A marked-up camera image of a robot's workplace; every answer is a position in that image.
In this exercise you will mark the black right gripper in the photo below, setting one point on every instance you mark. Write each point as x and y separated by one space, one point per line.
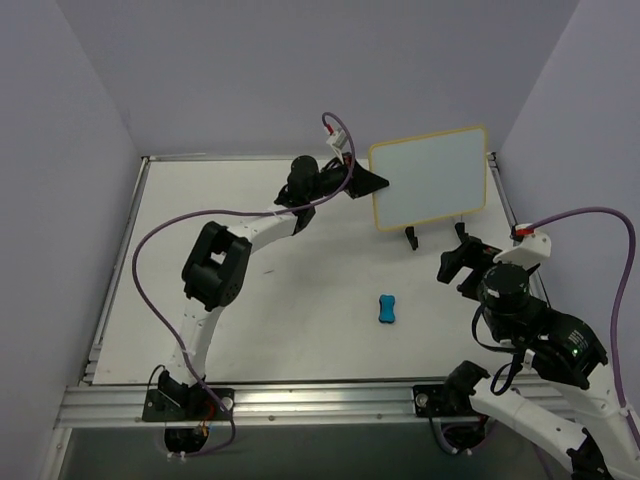
470 257

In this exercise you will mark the yellow framed whiteboard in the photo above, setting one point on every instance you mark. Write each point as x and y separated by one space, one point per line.
431 177

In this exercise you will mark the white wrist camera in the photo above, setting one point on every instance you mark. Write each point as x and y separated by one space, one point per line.
337 139
530 247

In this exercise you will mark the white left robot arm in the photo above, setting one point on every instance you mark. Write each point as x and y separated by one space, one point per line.
215 269

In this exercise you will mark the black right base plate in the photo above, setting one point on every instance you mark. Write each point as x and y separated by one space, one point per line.
431 400

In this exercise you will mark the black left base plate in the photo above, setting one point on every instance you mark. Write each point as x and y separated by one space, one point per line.
159 408

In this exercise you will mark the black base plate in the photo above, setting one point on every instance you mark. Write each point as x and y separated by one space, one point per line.
159 408
431 400

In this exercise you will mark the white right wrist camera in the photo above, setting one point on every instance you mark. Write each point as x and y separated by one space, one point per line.
530 247

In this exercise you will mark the blue bone shaped eraser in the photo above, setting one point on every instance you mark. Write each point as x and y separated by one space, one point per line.
387 304

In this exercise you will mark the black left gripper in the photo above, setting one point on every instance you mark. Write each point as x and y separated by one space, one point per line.
353 181

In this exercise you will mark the aluminium front rail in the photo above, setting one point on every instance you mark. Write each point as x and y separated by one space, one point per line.
255 405

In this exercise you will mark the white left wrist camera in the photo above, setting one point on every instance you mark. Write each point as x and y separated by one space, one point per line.
337 139

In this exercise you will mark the metal wire whiteboard stand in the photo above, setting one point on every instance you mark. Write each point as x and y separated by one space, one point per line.
440 233

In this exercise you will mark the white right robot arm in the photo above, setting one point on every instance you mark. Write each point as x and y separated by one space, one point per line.
562 349

